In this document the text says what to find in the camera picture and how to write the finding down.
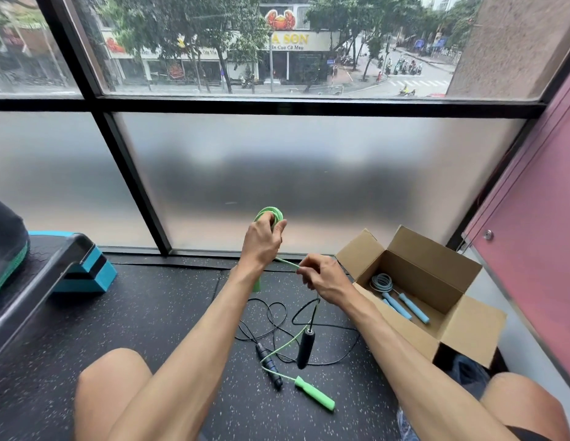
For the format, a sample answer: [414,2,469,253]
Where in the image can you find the dark dome ball green rim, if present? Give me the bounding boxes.
[0,196,31,302]

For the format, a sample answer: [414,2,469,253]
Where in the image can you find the person's left leg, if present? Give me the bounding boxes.
[74,348,154,441]

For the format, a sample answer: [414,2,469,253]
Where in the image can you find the light blue jump rope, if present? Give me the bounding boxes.
[369,273,431,326]

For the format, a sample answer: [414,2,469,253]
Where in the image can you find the teal step riser block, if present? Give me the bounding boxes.
[52,245,118,295]

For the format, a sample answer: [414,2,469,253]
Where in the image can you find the shop building with crab sign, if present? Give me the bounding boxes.
[101,2,355,86]

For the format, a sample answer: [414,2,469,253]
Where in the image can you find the person's right hand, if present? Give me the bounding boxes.
[296,253,357,309]

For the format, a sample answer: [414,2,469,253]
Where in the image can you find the dark blue patterned bag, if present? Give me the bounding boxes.
[397,353,492,441]

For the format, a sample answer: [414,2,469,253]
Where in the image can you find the beige concrete pillar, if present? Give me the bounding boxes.
[446,0,570,100]

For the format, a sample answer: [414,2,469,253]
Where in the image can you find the black window frame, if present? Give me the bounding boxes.
[0,0,570,258]

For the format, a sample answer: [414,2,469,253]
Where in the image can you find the row of parked scooters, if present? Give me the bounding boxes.
[377,55,426,77]

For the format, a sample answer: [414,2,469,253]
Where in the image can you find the pink wall panel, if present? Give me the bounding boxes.
[461,59,570,384]

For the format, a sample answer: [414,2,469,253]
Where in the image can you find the person's right forearm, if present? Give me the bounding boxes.
[340,284,521,441]

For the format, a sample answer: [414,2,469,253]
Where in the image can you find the person's left forearm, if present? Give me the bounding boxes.
[100,265,270,441]

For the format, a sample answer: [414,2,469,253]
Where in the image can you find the black jump rope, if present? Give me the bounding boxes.
[234,297,362,391]

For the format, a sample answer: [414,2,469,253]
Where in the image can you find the person's right leg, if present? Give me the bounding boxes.
[479,372,570,441]

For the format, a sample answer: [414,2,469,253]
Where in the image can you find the person's left hand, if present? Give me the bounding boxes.
[239,212,288,276]

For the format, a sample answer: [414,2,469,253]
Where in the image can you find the black aerobic step platform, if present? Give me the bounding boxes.
[0,231,97,361]

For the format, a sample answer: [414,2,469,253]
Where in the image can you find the green street tree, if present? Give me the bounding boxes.
[94,0,272,93]
[306,0,426,83]

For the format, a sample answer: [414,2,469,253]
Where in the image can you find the person's leg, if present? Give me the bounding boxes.
[74,348,154,441]
[479,372,570,441]

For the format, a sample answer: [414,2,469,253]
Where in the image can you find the brown cardboard box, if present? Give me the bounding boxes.
[335,225,507,371]

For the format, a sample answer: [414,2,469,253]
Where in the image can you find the black shorts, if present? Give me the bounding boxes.
[506,425,553,441]

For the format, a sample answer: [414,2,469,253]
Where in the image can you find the green jump rope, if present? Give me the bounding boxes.
[251,206,336,412]

